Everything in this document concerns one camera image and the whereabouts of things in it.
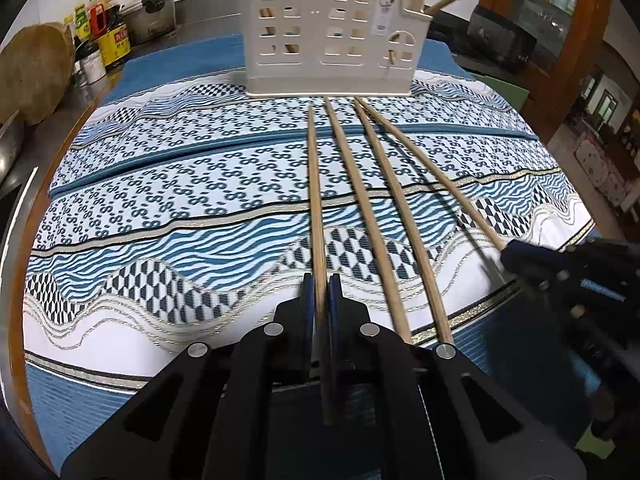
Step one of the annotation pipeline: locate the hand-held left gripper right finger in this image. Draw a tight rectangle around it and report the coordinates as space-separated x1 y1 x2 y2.
327 272 587 480

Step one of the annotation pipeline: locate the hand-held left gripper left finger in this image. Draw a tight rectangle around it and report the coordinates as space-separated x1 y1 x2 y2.
60 272 321 480

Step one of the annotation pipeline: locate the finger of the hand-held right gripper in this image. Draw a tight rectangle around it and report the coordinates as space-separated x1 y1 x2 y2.
501 241 563 288

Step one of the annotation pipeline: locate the white house-shaped utensil holder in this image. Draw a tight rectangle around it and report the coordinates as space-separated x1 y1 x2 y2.
239 0 433 100

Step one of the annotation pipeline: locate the floral printed box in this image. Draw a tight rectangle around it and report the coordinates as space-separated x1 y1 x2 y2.
572 137 632 211

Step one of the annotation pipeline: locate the blue patterned placemat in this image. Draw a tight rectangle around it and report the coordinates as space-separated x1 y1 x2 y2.
20 130 601 471
49 34 541 198

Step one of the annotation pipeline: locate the wooden glass-door cabinet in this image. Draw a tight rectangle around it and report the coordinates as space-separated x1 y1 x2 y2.
500 0 618 146

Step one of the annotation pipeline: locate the black countertop appliance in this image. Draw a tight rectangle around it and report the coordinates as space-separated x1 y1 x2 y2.
467 5 538 73

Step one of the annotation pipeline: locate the yellow-labelled sauce bottle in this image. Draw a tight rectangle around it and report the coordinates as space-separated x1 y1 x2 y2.
97 5 132 67

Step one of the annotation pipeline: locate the steel cooking pot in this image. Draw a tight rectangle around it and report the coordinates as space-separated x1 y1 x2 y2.
122 0 178 46

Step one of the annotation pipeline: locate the black-capped small jar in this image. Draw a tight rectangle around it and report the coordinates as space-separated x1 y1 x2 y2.
74 42 101 76

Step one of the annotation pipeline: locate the round wooden chopping board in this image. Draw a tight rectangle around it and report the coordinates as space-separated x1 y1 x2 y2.
0 22 76 126

